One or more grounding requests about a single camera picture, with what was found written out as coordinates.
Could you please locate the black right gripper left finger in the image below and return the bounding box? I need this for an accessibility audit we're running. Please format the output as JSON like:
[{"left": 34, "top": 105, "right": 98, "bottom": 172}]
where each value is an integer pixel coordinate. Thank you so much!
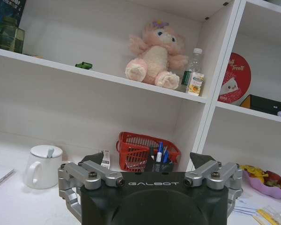
[{"left": 58, "top": 151, "right": 125, "bottom": 218}]

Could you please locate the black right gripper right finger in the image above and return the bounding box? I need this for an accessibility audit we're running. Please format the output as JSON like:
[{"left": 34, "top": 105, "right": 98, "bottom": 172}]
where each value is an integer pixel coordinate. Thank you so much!
[{"left": 184, "top": 151, "right": 244, "bottom": 213}]

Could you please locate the small white carton box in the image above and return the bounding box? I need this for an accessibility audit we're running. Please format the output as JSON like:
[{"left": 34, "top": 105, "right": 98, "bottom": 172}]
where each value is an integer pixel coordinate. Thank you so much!
[{"left": 100, "top": 150, "right": 112, "bottom": 169}]

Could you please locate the yellow snack packet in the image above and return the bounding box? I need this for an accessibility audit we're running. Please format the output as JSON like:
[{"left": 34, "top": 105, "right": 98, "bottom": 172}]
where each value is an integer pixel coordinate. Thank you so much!
[{"left": 240, "top": 165, "right": 268, "bottom": 182}]

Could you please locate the white lidded mug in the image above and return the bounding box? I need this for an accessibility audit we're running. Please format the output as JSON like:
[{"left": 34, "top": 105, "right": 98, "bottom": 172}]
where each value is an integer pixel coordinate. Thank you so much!
[{"left": 23, "top": 144, "right": 63, "bottom": 189}]

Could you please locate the pale blue paper sheet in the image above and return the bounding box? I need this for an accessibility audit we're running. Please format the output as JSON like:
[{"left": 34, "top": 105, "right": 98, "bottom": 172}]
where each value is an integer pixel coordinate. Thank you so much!
[{"left": 234, "top": 199, "right": 260, "bottom": 215}]

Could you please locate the purple flower-shaped bowl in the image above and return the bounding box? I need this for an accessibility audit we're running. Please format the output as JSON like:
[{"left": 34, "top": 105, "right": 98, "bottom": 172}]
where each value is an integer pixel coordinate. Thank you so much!
[{"left": 242, "top": 165, "right": 281, "bottom": 199}]

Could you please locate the red plastic basket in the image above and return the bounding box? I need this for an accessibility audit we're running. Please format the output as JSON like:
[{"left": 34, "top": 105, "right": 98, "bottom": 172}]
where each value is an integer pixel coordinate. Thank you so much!
[{"left": 116, "top": 131, "right": 181, "bottom": 173}]

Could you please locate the black pen holder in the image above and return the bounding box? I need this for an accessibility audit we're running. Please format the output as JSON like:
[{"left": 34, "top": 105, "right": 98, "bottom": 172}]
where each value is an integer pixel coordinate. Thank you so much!
[{"left": 147, "top": 153, "right": 174, "bottom": 173}]

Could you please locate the yellow ruler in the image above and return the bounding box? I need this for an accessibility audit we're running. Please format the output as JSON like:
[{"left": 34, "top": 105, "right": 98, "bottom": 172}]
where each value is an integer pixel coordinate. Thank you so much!
[{"left": 257, "top": 208, "right": 281, "bottom": 225}]

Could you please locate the black and yellow box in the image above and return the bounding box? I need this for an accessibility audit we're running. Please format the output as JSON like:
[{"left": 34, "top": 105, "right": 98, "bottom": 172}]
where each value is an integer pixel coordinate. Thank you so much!
[{"left": 239, "top": 94, "right": 281, "bottom": 116}]

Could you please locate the small yellow white carton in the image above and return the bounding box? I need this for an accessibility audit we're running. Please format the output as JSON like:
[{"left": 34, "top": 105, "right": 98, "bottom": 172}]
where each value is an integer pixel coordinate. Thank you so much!
[{"left": 186, "top": 72, "right": 205, "bottom": 96}]

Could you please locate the red round treats tin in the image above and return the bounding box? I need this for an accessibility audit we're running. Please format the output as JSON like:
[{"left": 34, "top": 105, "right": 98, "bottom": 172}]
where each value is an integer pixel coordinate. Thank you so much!
[{"left": 217, "top": 52, "right": 252, "bottom": 105}]

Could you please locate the white shelf unit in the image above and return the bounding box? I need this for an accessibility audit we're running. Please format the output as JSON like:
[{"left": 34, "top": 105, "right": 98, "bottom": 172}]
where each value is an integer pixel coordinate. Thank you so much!
[{"left": 0, "top": 0, "right": 281, "bottom": 172}]

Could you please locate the green toy car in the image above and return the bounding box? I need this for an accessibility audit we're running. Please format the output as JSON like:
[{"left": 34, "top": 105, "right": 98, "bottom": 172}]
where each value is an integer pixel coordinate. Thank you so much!
[{"left": 75, "top": 61, "right": 94, "bottom": 70}]

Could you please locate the clear plastic bottle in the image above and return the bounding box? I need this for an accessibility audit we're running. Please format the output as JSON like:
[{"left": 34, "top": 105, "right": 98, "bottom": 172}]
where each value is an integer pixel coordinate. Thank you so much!
[{"left": 181, "top": 48, "right": 204, "bottom": 93}]

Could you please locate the pink plush toy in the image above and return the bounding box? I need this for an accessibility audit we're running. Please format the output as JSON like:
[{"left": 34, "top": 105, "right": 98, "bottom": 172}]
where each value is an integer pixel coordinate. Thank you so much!
[{"left": 125, "top": 20, "right": 189, "bottom": 90}]

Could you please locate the green translucent box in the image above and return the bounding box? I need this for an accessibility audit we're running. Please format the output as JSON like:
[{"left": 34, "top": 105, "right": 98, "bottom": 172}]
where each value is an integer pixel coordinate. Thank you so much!
[{"left": 0, "top": 22, "right": 26, "bottom": 53}]

